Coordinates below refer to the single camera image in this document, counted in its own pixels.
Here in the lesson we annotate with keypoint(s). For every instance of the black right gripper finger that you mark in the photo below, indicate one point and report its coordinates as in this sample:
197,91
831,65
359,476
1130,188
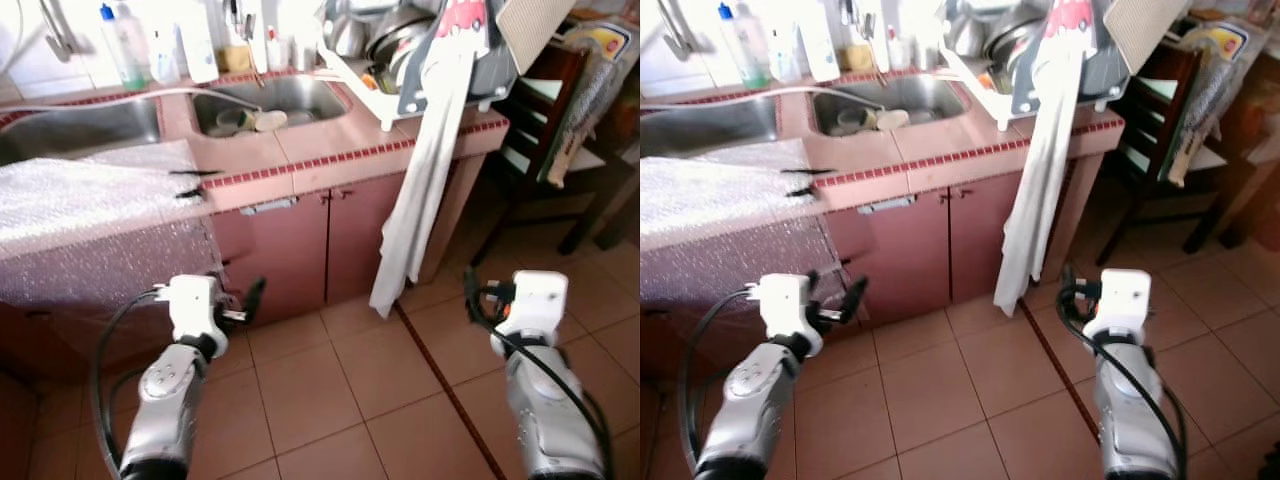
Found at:
1066,288
471,290

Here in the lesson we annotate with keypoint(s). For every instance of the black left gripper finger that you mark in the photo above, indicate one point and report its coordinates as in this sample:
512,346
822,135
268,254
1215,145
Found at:
255,300
855,300

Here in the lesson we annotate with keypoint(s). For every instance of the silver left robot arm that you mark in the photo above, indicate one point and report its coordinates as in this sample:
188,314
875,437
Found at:
165,410
745,410

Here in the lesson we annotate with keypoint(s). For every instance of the wide pink cabinet door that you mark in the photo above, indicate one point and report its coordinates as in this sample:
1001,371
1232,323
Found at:
900,260
280,260

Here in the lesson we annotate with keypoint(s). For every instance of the narrow pink cabinet door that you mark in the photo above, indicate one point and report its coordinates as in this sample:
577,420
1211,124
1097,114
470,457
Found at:
985,235
360,235

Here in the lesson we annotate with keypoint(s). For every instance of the white hanging cloth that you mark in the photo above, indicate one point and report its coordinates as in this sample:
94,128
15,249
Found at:
1040,190
425,190

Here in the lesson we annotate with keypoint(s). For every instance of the short black clip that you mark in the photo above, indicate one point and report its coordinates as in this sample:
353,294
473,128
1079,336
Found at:
800,190
190,192

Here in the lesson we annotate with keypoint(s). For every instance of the long black clip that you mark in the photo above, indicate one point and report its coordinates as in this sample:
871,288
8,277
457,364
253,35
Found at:
195,173
808,171

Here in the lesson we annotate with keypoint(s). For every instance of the clear bubble wrap sheet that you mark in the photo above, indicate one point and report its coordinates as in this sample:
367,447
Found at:
90,200
720,200

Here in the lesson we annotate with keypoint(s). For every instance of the beige cup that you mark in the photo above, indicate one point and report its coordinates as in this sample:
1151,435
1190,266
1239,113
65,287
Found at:
268,121
890,119

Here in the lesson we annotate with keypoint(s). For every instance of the dark wooden chair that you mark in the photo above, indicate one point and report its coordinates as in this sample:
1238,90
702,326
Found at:
1155,85
540,80

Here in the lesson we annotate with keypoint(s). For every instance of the white dish rack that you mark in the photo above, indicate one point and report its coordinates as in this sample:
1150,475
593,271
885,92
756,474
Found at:
350,85
975,85

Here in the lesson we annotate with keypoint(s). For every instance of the printed plastic bag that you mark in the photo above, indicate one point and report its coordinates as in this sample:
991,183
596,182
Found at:
1205,90
590,90

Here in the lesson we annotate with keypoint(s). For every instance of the clear plastic cup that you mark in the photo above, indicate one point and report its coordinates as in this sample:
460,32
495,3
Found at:
784,60
165,62

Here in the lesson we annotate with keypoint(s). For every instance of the tall white plastic bottle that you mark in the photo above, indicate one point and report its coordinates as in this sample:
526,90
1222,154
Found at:
820,45
198,45

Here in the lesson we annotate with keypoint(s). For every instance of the stacked steel pots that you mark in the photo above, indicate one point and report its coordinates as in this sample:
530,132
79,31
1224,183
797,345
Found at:
385,40
1000,35

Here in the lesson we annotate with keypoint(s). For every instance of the red car print tray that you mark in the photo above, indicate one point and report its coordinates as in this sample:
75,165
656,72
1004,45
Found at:
1070,20
460,20

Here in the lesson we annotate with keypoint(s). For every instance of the soap bottle blue cap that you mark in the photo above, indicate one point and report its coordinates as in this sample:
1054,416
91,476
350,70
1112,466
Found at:
125,55
745,55

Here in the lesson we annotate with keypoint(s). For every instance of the beige woven mat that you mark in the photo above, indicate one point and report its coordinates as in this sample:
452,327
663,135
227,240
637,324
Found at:
530,25
1140,25

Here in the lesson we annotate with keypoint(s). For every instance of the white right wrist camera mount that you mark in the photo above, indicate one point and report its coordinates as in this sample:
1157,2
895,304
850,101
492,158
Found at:
535,300
1120,298

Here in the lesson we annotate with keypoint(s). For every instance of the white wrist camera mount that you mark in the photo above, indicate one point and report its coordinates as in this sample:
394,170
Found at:
1120,298
535,300
785,305
195,305

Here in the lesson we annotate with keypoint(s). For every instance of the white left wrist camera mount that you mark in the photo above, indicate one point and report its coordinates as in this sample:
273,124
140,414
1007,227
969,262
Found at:
785,305
195,305

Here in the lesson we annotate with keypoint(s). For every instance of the wall faucet with filter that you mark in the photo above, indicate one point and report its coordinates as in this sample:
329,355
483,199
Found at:
680,30
55,30

